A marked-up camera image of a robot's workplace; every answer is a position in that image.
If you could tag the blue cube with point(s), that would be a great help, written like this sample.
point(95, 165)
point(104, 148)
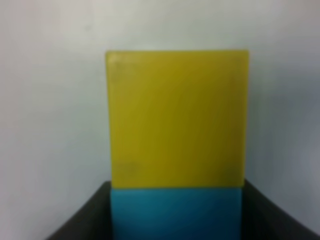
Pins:
point(177, 214)

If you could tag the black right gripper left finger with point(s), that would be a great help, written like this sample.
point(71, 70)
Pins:
point(92, 222)

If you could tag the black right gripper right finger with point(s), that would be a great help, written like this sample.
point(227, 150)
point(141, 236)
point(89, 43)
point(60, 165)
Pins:
point(263, 220)

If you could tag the yellow cube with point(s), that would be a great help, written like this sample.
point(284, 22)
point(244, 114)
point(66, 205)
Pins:
point(177, 118)

